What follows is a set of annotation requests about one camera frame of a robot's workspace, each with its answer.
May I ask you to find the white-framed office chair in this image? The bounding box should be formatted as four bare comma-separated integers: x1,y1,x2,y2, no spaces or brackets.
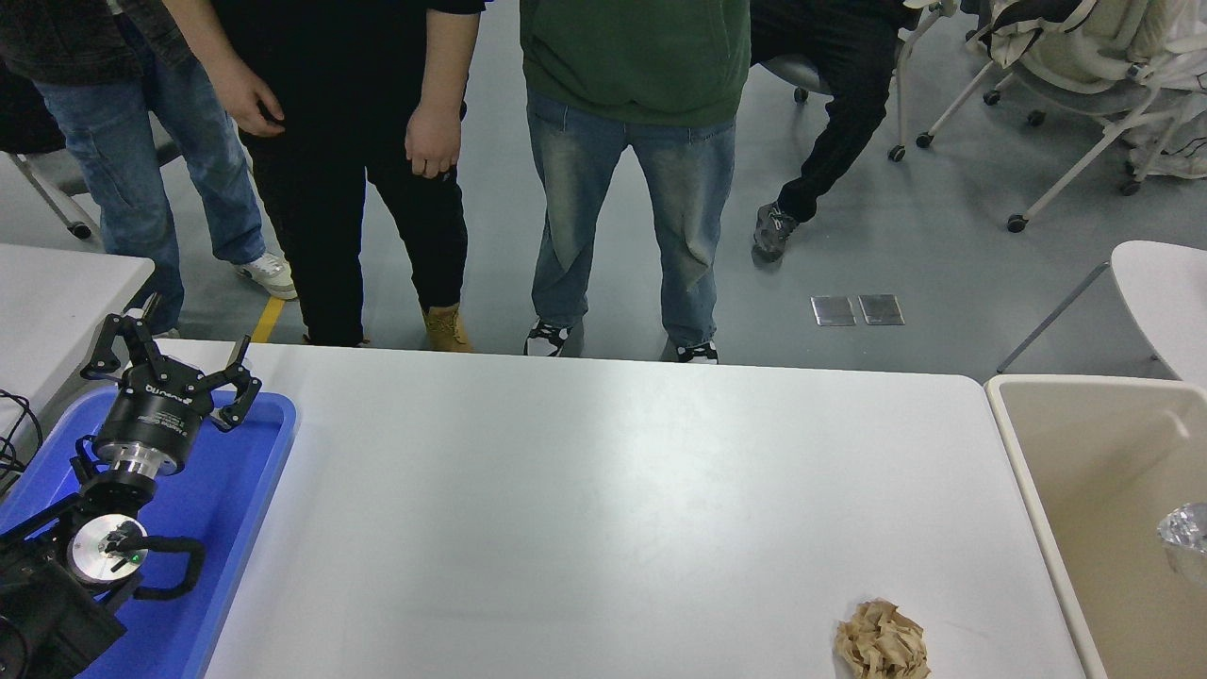
915,0,1194,234
1113,57,1207,197

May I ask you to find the person's right hand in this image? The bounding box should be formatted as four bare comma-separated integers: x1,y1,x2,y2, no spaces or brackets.
209,58,286,139

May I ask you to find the tan paper ball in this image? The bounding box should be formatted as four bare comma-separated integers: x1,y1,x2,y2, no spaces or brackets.
834,599,932,679

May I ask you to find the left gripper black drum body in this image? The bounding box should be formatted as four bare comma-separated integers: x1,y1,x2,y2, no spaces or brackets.
91,361,212,454

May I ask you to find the grey seat office chair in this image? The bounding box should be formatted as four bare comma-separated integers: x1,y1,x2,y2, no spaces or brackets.
760,0,944,163

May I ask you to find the cream jacket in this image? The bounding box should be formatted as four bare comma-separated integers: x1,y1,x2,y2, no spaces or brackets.
985,0,1207,95

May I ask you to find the thin black cable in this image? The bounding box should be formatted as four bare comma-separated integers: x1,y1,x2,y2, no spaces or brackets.
0,389,43,496

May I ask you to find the silver foil tray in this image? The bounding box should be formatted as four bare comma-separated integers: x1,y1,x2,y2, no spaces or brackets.
1157,502,1207,559

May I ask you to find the white rectangular side table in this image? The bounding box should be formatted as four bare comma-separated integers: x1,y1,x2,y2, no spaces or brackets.
0,243,155,444

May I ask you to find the person's left hand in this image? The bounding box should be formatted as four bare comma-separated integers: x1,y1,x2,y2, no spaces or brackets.
405,99,465,180

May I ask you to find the large pale beige bin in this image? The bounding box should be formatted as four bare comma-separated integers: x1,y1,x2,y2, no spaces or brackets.
984,374,1207,679

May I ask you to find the blue plastic tray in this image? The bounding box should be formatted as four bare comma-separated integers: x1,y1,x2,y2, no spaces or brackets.
0,385,298,679

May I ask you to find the grey-legged chair with casters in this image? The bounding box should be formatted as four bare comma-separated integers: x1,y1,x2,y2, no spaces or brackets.
0,66,92,240

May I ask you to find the white rounded table top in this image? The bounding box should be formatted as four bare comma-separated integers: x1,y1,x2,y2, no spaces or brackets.
997,240,1207,389

